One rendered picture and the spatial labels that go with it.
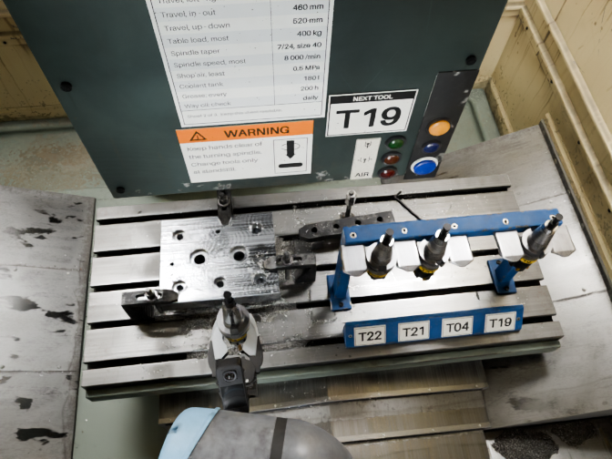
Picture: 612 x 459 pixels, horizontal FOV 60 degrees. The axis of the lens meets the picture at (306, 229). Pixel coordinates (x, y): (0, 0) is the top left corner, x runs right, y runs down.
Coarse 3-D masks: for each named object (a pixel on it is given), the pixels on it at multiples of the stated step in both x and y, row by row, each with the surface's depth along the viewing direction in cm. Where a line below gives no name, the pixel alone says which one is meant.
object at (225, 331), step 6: (240, 306) 102; (246, 312) 102; (246, 318) 101; (222, 324) 100; (246, 324) 100; (222, 330) 100; (228, 330) 100; (234, 330) 100; (240, 330) 100; (246, 330) 102; (228, 336) 101; (240, 336) 101
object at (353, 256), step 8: (344, 248) 109; (352, 248) 109; (360, 248) 109; (344, 256) 108; (352, 256) 108; (360, 256) 108; (344, 264) 107; (352, 264) 107; (360, 264) 107; (344, 272) 107; (352, 272) 106; (360, 272) 106
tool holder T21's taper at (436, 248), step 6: (432, 240) 104; (438, 240) 102; (444, 240) 102; (426, 246) 106; (432, 246) 104; (438, 246) 103; (444, 246) 103; (426, 252) 107; (432, 252) 105; (438, 252) 105; (444, 252) 106; (432, 258) 106; (438, 258) 106
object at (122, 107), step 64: (64, 0) 43; (128, 0) 44; (384, 0) 47; (448, 0) 48; (64, 64) 49; (128, 64) 50; (384, 64) 54; (448, 64) 55; (128, 128) 58; (320, 128) 61; (128, 192) 68
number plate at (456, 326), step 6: (450, 318) 129; (456, 318) 129; (462, 318) 130; (468, 318) 130; (444, 324) 130; (450, 324) 130; (456, 324) 130; (462, 324) 130; (468, 324) 130; (444, 330) 130; (450, 330) 130; (456, 330) 131; (462, 330) 131; (468, 330) 131; (444, 336) 131
